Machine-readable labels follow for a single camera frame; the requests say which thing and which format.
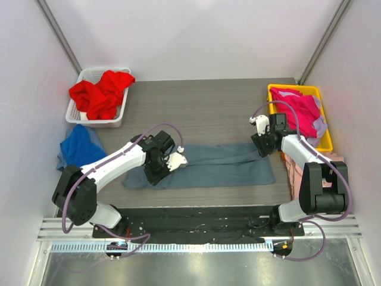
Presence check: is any lavender purple t shirt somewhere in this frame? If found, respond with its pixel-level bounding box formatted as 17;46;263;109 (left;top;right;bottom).
305;96;327;147

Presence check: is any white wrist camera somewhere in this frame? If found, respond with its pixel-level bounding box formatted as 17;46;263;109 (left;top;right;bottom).
249;115;270;136
166;146;188;172

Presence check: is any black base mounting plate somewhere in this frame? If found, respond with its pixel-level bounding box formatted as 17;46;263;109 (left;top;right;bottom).
111;206;305;244

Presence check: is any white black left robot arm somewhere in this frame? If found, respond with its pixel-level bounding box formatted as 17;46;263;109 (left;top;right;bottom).
52;130;187;238

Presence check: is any aluminium front frame rail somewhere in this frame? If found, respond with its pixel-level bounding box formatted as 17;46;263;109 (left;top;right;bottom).
37;214;363;241

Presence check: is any grey-blue t shirt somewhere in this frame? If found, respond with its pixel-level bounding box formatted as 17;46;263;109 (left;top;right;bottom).
122;143;276;190

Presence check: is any white slotted cable duct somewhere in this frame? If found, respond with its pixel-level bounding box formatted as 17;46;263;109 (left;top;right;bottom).
50;240;273;254

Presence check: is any white perforated plastic basket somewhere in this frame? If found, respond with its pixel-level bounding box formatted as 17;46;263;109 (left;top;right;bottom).
65;67;130;128

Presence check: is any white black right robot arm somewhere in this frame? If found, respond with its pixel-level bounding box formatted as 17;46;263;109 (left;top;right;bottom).
249;113;352;235

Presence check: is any light pink folded t shirt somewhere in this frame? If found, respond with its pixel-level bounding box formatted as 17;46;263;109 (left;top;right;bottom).
281;152;345;200

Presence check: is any magenta pink t shirt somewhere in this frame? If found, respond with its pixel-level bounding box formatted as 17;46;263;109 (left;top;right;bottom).
270;87;321;138

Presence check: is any left aluminium corner post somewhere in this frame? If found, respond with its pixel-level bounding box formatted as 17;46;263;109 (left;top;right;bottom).
35;0;82;74

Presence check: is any right aluminium corner post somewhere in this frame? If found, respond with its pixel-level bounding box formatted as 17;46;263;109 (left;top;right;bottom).
296;0;354;85

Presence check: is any yellow plastic tray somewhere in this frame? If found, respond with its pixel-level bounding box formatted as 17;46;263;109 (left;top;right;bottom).
267;83;333;152

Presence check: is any blue patterned cloth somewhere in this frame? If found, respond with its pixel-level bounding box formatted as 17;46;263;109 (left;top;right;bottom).
56;125;105;172

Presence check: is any aluminium corner post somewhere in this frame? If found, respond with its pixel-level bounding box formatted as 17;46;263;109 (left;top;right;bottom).
296;0;354;85
35;0;82;74

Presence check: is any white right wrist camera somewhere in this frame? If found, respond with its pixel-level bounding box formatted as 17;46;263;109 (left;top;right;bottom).
249;115;270;136

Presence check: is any red t shirt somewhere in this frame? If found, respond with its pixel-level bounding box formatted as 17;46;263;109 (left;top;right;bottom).
68;70;135;120

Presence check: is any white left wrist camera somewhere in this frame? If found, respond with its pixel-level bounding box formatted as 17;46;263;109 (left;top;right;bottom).
166;146;188;172

